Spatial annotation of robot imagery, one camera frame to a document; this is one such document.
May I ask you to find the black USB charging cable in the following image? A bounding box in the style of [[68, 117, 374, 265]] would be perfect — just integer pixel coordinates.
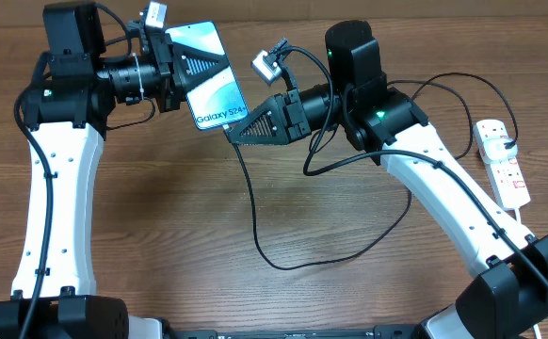
[[221, 72, 520, 272]]

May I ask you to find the white power strip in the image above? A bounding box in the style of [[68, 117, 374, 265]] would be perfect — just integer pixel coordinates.
[[474, 120, 531, 210]]

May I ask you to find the blue Galaxy smartphone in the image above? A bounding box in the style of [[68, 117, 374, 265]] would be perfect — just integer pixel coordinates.
[[166, 21, 249, 130]]

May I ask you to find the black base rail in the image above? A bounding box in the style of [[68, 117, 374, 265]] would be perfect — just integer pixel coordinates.
[[160, 323, 506, 339]]

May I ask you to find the white power strip cord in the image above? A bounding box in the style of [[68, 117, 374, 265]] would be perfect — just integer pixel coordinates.
[[513, 207, 543, 339]]

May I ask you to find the white charger plug adapter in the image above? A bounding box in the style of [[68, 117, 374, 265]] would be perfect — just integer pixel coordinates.
[[481, 137, 518, 164]]

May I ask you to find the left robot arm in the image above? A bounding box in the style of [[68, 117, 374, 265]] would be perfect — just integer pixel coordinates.
[[0, 1, 244, 338]]

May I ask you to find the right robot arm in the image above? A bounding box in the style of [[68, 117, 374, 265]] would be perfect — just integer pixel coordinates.
[[227, 20, 548, 338]]

